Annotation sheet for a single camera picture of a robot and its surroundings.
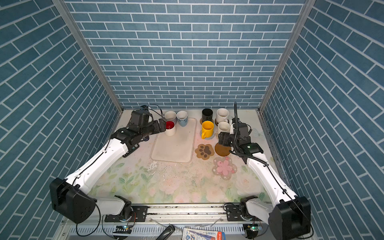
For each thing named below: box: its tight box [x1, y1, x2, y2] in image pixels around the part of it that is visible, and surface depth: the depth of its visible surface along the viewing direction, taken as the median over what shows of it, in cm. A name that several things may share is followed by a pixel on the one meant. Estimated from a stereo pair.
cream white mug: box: [218, 121, 231, 134], surface depth 101 cm
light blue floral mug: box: [176, 110, 189, 127], surface depth 107 cm
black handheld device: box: [155, 224, 176, 240], surface depth 67 cm
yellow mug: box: [201, 120, 214, 140], surface depth 101 cm
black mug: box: [202, 108, 214, 123], surface depth 110 cm
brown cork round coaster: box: [215, 142, 232, 157], surface depth 99 cm
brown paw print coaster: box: [195, 144, 215, 160], surface depth 98 cm
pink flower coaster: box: [212, 156, 238, 181], surface depth 92 cm
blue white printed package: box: [182, 228, 226, 240], surface depth 69 cm
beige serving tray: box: [150, 117, 197, 163], surface depth 101 cm
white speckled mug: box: [216, 108, 230, 124], surface depth 107 cm
